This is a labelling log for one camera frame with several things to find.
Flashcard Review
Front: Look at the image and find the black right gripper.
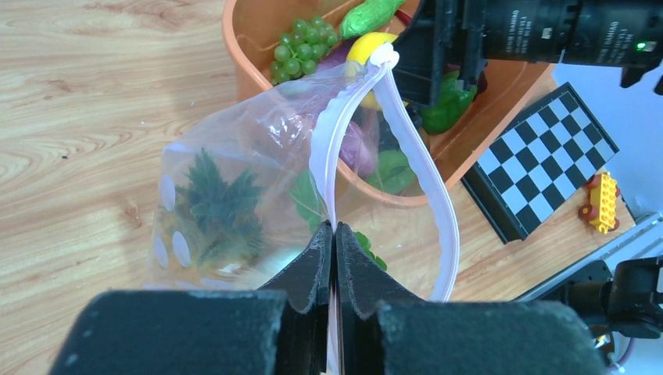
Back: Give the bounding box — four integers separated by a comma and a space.
392, 0, 487, 106

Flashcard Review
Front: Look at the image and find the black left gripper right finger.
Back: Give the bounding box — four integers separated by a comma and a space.
335, 223, 606, 374

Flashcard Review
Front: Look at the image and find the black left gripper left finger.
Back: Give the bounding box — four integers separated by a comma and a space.
50, 222, 333, 374

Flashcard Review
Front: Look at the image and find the toy pineapple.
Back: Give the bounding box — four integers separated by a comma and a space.
156, 148, 267, 273

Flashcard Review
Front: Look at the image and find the clear zip top bag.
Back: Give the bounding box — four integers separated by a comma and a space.
145, 43, 461, 303

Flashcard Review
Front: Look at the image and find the orange plastic basin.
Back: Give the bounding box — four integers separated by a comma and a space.
222, 0, 556, 209

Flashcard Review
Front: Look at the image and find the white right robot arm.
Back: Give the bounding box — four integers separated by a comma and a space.
393, 0, 662, 105

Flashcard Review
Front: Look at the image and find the green toy pepper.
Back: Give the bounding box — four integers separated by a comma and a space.
420, 71, 477, 135

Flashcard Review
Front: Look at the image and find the green toy cucumber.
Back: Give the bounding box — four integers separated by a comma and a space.
339, 0, 406, 40

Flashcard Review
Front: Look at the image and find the yellow toy lemon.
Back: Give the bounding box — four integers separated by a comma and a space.
346, 31, 397, 111

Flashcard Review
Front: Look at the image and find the pink toy onion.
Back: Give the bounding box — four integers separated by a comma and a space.
316, 37, 377, 178

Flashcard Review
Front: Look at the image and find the green toy leaf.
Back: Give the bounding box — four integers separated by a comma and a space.
365, 149, 416, 195

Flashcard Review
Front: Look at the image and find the green toy grape bunch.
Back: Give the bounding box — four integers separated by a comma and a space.
269, 16, 339, 85

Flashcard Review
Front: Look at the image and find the black white checkerboard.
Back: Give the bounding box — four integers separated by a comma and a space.
462, 83, 619, 244

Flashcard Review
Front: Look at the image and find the yellow toy brick car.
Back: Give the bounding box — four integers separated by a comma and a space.
578, 172, 621, 234

